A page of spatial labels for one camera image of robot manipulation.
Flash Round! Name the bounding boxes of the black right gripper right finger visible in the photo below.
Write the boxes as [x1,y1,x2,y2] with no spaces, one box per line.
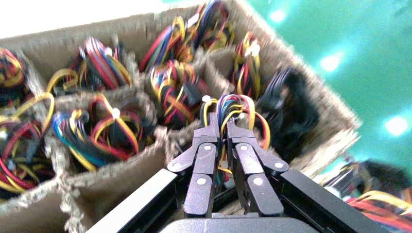
[226,117,289,216]

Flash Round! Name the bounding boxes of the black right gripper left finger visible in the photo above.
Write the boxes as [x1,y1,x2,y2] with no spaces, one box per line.
[167,112,221,217]

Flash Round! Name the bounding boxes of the brown cardboard divider box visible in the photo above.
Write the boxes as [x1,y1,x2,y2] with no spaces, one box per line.
[0,0,361,233]

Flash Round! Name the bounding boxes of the power supply with black cables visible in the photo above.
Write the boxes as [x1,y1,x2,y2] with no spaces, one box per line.
[257,68,320,163]

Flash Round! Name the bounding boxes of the power supply, orange blue wires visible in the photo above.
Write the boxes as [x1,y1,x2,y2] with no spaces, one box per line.
[345,189,412,233]

